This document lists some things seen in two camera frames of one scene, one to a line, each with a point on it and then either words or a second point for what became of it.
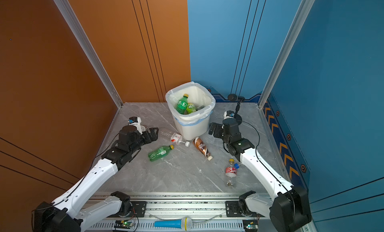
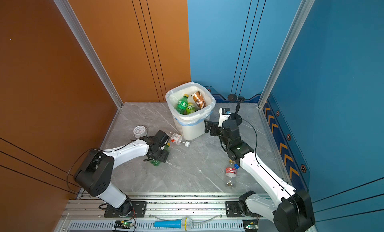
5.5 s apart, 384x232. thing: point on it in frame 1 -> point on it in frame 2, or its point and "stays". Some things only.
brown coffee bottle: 200,145 -> 199,100
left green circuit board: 122,224 stays
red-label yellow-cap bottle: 230,173 stays
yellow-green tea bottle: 191,108 stays
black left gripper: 154,136 -> 164,158
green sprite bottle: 182,104 stays
